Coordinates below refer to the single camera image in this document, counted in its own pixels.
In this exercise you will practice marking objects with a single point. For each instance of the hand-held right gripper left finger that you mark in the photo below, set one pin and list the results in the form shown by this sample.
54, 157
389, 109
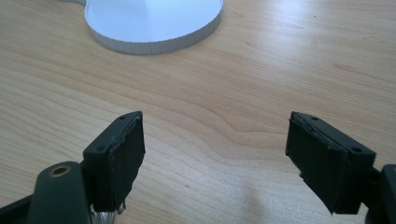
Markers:
120, 161

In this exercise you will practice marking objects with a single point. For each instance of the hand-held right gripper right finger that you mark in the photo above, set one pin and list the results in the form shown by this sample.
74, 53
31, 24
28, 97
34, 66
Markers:
327, 165

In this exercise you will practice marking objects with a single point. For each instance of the white round disc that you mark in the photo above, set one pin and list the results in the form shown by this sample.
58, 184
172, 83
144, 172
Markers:
149, 21

